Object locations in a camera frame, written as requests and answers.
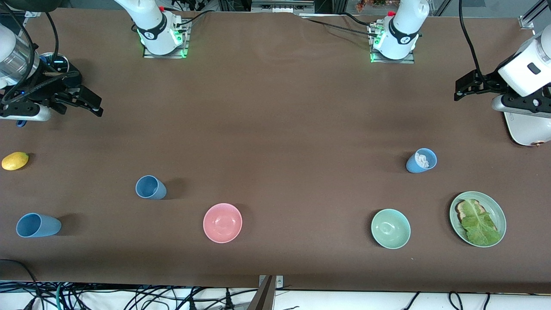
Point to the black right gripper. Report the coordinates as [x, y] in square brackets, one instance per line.
[48, 87]

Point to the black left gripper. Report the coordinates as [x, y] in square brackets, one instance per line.
[487, 85]

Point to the blue cup holding tissue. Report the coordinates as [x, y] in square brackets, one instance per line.
[413, 165]

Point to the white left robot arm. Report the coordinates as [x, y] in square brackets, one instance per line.
[407, 21]

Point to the dark blue saucepan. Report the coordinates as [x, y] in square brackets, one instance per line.
[72, 68]

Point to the glass lid with blue knob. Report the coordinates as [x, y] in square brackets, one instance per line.
[60, 64]

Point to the white toaster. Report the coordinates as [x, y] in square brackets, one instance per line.
[527, 131]

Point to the yellow lemon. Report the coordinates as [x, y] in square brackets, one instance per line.
[15, 161]

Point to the crumpled white tissue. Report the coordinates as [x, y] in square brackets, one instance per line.
[422, 160]

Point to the toasted bread slice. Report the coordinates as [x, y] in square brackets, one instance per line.
[460, 211]

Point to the green plate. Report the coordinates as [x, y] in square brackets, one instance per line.
[499, 215]

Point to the green lettuce leaf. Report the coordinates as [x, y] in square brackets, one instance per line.
[478, 224]

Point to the mint green bowl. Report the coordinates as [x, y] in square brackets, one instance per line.
[391, 228]

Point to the pink bowl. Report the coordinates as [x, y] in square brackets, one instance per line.
[222, 223]

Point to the grey power strip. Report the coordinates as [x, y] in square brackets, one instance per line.
[282, 6]

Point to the black power plug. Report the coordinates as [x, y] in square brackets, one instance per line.
[228, 301]

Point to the aluminium corner bracket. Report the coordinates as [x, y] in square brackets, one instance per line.
[526, 22]
[32, 12]

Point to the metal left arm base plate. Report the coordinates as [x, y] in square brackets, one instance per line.
[407, 61]

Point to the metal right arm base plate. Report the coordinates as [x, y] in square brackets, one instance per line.
[148, 55]

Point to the aluminium frame beam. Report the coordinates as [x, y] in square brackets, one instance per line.
[539, 8]

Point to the dark metal post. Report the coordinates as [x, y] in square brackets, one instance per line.
[262, 299]

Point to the small metal edge bracket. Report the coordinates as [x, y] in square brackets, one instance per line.
[280, 282]

